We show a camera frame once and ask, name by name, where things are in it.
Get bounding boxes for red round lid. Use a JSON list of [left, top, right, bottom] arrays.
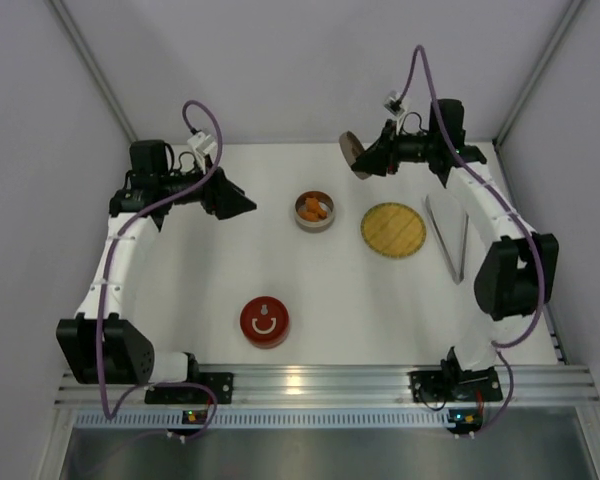
[[239, 296, 290, 335]]

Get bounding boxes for orange fried food piece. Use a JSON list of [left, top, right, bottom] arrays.
[[298, 210, 321, 222]]

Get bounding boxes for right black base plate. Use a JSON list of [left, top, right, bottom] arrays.
[[409, 368, 504, 403]]

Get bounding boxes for slotted cable duct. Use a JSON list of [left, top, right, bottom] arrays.
[[74, 408, 478, 430]]

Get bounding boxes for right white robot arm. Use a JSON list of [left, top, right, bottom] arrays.
[[339, 99, 559, 391]]

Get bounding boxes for metal tongs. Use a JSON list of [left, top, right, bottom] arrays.
[[424, 192, 469, 285]]

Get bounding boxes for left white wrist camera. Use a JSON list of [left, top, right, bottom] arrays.
[[187, 131, 218, 171]]

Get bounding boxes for round bamboo plate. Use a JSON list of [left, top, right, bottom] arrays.
[[360, 202, 427, 259]]

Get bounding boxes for aluminium mounting rail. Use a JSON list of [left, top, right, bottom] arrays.
[[54, 363, 600, 409]]

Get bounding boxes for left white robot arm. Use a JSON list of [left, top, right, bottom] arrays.
[[56, 132, 257, 385]]

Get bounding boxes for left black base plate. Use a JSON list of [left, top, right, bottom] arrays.
[[144, 371, 234, 405]]

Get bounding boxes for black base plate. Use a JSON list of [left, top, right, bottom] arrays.
[[144, 371, 234, 405], [409, 368, 504, 403]]

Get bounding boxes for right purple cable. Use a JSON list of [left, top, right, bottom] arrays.
[[397, 44, 549, 436]]

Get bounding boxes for brown round lid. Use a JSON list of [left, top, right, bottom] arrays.
[[339, 131, 370, 180]]

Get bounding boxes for brown-banded metal tin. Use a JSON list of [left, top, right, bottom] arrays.
[[293, 191, 336, 233]]

